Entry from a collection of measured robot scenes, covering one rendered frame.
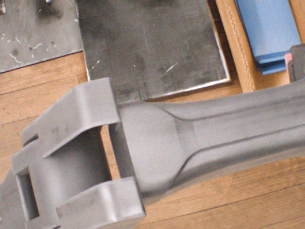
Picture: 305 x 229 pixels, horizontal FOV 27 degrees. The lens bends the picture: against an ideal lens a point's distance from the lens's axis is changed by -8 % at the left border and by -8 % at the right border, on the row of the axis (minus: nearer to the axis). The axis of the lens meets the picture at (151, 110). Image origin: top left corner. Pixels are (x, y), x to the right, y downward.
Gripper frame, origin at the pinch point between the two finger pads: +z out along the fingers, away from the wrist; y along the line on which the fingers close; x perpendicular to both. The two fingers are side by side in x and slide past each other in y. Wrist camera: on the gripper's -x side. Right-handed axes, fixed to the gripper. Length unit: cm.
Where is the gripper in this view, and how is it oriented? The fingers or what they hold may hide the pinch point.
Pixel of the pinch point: (300, 67)
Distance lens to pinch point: 74.3
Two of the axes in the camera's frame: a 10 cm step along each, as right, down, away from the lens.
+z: -0.9, -3.2, 9.4
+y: -1.9, -9.2, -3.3
